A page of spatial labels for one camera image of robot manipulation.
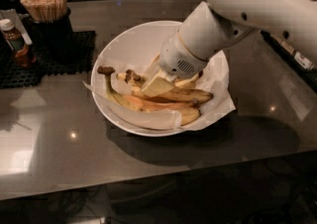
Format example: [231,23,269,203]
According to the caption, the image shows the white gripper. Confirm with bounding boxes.
[141,31,208,97]

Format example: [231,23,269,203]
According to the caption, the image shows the yellow banana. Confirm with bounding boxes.
[125,69,213,103]

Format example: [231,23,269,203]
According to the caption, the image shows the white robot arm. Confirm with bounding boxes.
[142,0,317,97]

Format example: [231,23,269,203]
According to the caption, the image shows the white bowl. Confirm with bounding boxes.
[90,20,230,138]

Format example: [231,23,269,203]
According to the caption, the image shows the orange-tinted banana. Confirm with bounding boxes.
[124,95,197,112]

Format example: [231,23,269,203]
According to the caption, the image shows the front banana with dark stem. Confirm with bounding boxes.
[97,65,201,126]

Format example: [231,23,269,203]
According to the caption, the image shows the white paper liner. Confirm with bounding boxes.
[84,50,235,137]

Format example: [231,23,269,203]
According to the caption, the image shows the black cup holder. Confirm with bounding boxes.
[33,9,77,64]

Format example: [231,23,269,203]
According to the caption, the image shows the wooden stir sticks bundle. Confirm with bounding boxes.
[20,0,67,23]

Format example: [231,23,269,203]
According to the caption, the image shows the brown sauce bottle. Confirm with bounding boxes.
[0,19,36,68]

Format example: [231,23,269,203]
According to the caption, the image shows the black rubber mesh mat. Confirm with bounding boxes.
[0,31,96,89]

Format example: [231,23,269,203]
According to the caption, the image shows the black wire condiment rack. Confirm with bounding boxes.
[261,31,317,89]

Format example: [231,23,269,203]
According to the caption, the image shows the white flat utensil handle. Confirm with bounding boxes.
[0,9,33,46]

